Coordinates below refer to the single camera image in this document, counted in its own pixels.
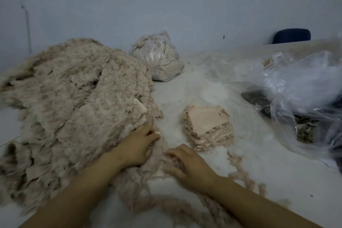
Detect person's right hand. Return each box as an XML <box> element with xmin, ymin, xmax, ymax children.
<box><xmin>162</xmin><ymin>144</ymin><xmax>221</xmax><ymax>195</ymax></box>

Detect person's left hand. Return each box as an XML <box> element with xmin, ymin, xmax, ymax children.
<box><xmin>109</xmin><ymin>121</ymin><xmax>161</xmax><ymax>170</ymax></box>

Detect beige scrap strips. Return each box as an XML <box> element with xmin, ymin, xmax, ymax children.
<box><xmin>109</xmin><ymin>134</ymin><xmax>244</xmax><ymax>228</ymax></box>

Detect stack of sorted beige pieces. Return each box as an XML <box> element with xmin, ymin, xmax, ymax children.
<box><xmin>181</xmin><ymin>104</ymin><xmax>236</xmax><ymax>153</ymax></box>

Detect large pile beige fabric scraps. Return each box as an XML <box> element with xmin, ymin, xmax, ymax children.
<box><xmin>0</xmin><ymin>37</ymin><xmax>164</xmax><ymax>212</ymax></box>

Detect person's left forearm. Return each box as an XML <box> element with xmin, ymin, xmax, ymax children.
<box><xmin>19</xmin><ymin>153</ymin><xmax>124</xmax><ymax>228</ymax></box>

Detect person's right forearm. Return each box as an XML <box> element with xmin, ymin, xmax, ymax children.
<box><xmin>206</xmin><ymin>177</ymin><xmax>324</xmax><ymax>228</ymax></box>

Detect beige fur pile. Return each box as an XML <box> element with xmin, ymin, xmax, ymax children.
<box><xmin>262</xmin><ymin>41</ymin><xmax>342</xmax><ymax>70</ymax></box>

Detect clear bag of beige scraps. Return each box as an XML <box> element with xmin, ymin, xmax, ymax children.
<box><xmin>129</xmin><ymin>29</ymin><xmax>186</xmax><ymax>83</ymax></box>

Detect large clear plastic bag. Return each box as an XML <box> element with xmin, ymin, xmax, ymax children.
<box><xmin>256</xmin><ymin>49</ymin><xmax>342</xmax><ymax>170</ymax></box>

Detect blue chair back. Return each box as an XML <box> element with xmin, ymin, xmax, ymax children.
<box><xmin>272</xmin><ymin>28</ymin><xmax>312</xmax><ymax>45</ymax></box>

